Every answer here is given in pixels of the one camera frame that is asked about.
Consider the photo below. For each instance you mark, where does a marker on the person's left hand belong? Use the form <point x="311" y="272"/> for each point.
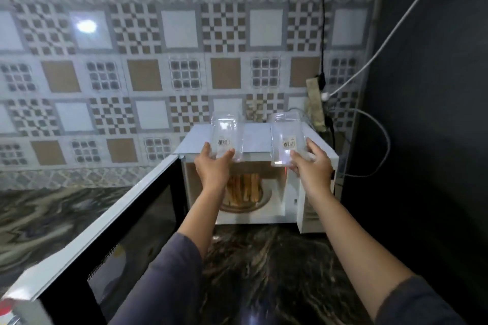
<point x="213" y="172"/>

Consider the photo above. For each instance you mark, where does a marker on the person's right hand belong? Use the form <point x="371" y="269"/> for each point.
<point x="314" y="174"/>

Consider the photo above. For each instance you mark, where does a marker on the clear plastic container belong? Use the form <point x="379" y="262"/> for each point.
<point x="288" y="134"/>
<point x="227" y="130"/>

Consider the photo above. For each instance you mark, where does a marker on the white microwave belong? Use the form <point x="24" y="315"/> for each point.
<point x="259" y="138"/>

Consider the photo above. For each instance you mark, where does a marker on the silver refrigerator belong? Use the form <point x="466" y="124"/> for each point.
<point x="431" y="107"/>

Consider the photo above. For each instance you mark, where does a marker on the person's right forearm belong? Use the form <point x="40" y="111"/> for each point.
<point x="366" y="252"/>

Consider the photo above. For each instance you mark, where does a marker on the person's left forearm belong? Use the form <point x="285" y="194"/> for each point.
<point x="179" y="252"/>

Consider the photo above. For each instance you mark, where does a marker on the beige power strip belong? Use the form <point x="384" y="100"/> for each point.
<point x="314" y="107"/>

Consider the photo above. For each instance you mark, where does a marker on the crumpled clear plastic wrap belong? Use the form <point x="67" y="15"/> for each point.
<point x="253" y="111"/>

